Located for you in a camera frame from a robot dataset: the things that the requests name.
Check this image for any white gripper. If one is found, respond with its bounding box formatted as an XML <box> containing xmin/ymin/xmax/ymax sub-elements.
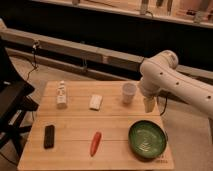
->
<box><xmin>138</xmin><ymin>79</ymin><xmax>160</xmax><ymax>113</ymax></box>

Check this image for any white sponge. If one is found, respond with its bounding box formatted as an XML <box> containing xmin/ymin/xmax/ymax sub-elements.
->
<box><xmin>89</xmin><ymin>95</ymin><xmax>103</xmax><ymax>110</ymax></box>

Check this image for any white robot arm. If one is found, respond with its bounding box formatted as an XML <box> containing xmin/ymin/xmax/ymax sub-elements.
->
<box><xmin>138</xmin><ymin>50</ymin><xmax>213</xmax><ymax>120</ymax></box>

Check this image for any green bowl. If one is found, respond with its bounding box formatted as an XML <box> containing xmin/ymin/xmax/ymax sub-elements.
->
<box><xmin>128</xmin><ymin>120</ymin><xmax>167</xmax><ymax>160</ymax></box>

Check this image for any orange carrot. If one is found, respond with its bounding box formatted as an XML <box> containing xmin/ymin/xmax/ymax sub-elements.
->
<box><xmin>90</xmin><ymin>132</ymin><xmax>102</xmax><ymax>157</ymax></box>

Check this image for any white bottle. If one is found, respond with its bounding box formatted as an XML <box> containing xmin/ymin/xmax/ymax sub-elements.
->
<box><xmin>56</xmin><ymin>81</ymin><xmax>67</xmax><ymax>108</ymax></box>

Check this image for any black chair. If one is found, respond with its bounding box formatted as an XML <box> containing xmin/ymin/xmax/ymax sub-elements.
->
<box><xmin>0</xmin><ymin>37</ymin><xmax>38</xmax><ymax>156</ymax></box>

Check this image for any grey wall rail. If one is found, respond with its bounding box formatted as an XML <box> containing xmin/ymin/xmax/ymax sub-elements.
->
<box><xmin>0</xmin><ymin>27</ymin><xmax>213</xmax><ymax>83</ymax></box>

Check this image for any black cable on wall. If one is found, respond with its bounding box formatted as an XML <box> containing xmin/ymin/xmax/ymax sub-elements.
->
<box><xmin>25</xmin><ymin>40</ymin><xmax>41</xmax><ymax>81</ymax></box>

